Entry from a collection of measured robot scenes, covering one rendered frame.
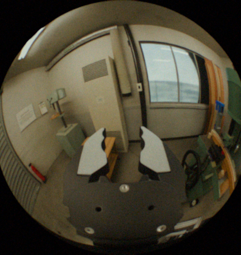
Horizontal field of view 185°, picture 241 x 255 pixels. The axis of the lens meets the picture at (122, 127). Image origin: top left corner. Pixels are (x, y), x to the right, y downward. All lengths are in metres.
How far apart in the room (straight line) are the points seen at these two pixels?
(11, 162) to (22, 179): 0.49
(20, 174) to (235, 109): 3.02
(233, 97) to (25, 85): 3.03
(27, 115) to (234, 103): 2.87
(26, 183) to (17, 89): 2.12
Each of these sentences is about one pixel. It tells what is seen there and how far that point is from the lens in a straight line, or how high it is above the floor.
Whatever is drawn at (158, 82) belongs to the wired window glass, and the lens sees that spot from 1.61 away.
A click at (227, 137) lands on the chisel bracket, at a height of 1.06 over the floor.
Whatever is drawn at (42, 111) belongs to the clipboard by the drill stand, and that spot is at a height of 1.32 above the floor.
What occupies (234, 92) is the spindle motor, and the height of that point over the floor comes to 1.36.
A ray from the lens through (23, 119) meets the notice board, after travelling 2.29.
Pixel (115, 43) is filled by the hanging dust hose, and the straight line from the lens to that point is 1.53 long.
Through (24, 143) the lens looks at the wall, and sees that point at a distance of 2.30.
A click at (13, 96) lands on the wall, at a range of 2.44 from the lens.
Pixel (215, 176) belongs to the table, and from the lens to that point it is 0.65.
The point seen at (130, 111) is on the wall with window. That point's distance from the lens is 1.60.
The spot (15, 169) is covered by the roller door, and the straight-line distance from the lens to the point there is 2.40.
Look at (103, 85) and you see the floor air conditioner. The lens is 1.29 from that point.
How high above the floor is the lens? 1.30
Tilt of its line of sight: 29 degrees down
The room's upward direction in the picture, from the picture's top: 11 degrees counter-clockwise
